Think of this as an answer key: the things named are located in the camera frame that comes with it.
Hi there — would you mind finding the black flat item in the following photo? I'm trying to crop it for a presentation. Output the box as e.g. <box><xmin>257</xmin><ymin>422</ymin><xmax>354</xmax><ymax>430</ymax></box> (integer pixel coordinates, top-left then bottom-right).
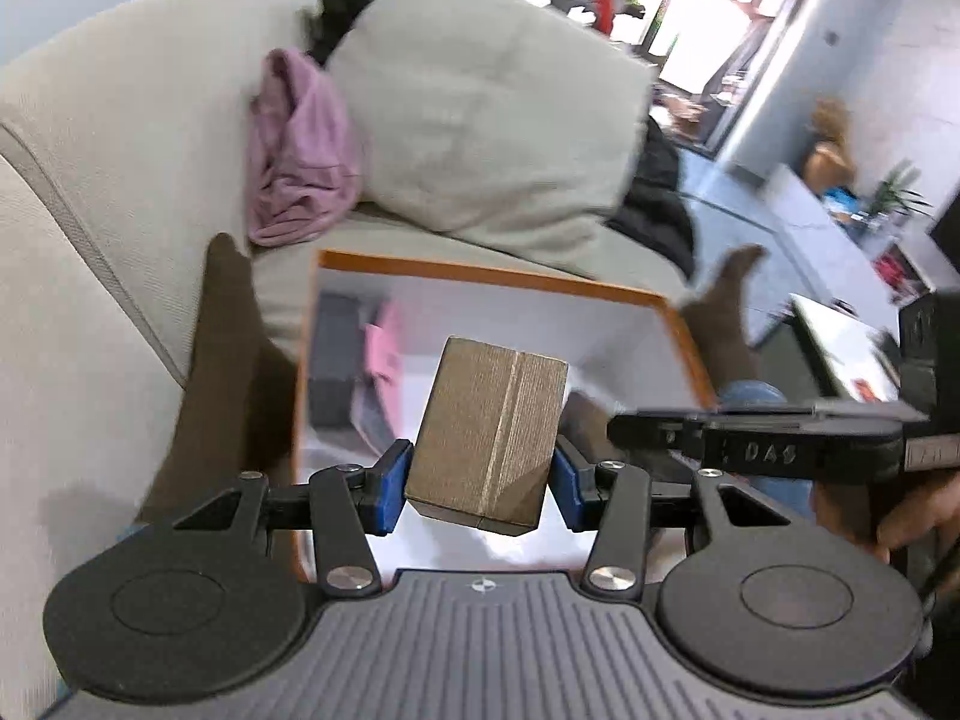
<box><xmin>309</xmin><ymin>292</ymin><xmax>368</xmax><ymax>428</ymax></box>

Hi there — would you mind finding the pink crumpled cloth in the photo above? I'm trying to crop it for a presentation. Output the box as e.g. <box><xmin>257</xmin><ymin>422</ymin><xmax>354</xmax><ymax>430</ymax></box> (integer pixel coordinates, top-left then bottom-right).
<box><xmin>246</xmin><ymin>49</ymin><xmax>361</xmax><ymax>247</ymax></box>

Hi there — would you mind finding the beige sofa cushion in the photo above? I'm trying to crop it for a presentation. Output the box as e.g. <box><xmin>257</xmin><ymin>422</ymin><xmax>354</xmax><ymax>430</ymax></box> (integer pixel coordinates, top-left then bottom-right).
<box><xmin>328</xmin><ymin>0</ymin><xmax>661</xmax><ymax>260</ymax></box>

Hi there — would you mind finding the beige fabric sofa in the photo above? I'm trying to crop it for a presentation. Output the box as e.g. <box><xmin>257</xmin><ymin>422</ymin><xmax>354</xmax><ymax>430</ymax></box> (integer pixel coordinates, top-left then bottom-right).
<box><xmin>0</xmin><ymin>0</ymin><xmax>698</xmax><ymax>720</ymax></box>

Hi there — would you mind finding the person's left leg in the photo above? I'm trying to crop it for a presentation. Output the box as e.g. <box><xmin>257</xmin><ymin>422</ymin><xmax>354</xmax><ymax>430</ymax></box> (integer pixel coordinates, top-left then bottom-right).
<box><xmin>139</xmin><ymin>232</ymin><xmax>301</xmax><ymax>533</ymax></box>

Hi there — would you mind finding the green potted plant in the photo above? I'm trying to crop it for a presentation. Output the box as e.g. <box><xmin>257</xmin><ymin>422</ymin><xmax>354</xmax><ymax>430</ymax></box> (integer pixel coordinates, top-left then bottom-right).
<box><xmin>862</xmin><ymin>161</ymin><xmax>935</xmax><ymax>232</ymax></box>

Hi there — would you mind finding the brown doll figure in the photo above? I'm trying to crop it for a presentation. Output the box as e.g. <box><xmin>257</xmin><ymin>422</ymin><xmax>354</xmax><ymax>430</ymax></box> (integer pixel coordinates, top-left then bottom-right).
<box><xmin>802</xmin><ymin>97</ymin><xmax>860</xmax><ymax>192</ymax></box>

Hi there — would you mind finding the grey coffee table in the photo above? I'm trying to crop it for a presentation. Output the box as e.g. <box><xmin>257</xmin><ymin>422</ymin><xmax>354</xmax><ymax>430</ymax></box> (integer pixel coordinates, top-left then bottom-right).
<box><xmin>750</xmin><ymin>163</ymin><xmax>938</xmax><ymax>361</ymax></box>

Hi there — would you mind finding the white flat board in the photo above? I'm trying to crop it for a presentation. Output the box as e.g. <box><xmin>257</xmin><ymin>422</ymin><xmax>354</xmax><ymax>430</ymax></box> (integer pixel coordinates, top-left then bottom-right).
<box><xmin>791</xmin><ymin>292</ymin><xmax>902</xmax><ymax>403</ymax></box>

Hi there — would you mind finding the black jacket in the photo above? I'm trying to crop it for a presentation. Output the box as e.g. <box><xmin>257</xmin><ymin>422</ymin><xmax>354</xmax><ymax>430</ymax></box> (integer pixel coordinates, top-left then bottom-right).
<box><xmin>604</xmin><ymin>116</ymin><xmax>698</xmax><ymax>278</ymax></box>

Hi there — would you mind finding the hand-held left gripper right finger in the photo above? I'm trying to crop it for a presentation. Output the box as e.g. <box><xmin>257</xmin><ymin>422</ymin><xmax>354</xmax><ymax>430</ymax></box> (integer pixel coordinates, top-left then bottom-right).
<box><xmin>550</xmin><ymin>439</ymin><xmax>805</xmax><ymax>598</ymax></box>

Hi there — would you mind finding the person's leg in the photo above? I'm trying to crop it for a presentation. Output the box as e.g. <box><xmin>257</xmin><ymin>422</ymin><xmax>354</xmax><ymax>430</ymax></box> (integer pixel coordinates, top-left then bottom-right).
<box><xmin>679</xmin><ymin>244</ymin><xmax>815</xmax><ymax>518</ymax></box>
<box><xmin>139</xmin><ymin>232</ymin><xmax>301</xmax><ymax>533</ymax></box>

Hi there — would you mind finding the pink packaged item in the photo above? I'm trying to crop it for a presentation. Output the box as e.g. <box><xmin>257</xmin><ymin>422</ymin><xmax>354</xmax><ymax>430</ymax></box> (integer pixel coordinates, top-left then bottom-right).
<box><xmin>364</xmin><ymin>300</ymin><xmax>407</xmax><ymax>392</ymax></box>

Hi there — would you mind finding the person's right leg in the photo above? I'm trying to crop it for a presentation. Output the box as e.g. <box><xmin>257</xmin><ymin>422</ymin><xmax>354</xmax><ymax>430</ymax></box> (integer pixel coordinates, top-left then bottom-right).
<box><xmin>679</xmin><ymin>244</ymin><xmax>815</xmax><ymax>518</ymax></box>

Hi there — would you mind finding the black cloth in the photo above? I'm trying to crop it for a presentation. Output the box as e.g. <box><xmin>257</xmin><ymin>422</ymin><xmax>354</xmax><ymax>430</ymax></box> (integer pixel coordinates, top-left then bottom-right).
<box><xmin>304</xmin><ymin>0</ymin><xmax>406</xmax><ymax>65</ymax></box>

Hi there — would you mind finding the person's right hand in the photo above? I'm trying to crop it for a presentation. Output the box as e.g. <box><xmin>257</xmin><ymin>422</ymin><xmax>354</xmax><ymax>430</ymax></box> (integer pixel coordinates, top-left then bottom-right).
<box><xmin>874</xmin><ymin>467</ymin><xmax>960</xmax><ymax>565</ymax></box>

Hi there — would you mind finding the small brown cardboard box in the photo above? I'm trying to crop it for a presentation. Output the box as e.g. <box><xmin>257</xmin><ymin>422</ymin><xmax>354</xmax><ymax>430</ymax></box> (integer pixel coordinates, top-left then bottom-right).
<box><xmin>405</xmin><ymin>336</ymin><xmax>569</xmax><ymax>538</ymax></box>

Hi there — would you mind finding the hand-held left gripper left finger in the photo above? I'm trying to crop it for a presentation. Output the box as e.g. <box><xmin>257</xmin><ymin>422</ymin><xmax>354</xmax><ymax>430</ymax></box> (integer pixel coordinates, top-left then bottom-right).
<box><xmin>169</xmin><ymin>439</ymin><xmax>415</xmax><ymax>598</ymax></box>

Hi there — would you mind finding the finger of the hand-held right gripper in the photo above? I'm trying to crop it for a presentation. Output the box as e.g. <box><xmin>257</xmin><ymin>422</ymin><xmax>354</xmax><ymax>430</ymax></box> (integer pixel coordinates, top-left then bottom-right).
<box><xmin>606</xmin><ymin>402</ymin><xmax>928</xmax><ymax>479</ymax></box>

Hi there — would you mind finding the orange storage box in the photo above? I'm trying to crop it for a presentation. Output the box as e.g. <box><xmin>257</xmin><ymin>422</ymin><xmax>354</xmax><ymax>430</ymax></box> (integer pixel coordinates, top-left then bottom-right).
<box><xmin>291</xmin><ymin>249</ymin><xmax>719</xmax><ymax>590</ymax></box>

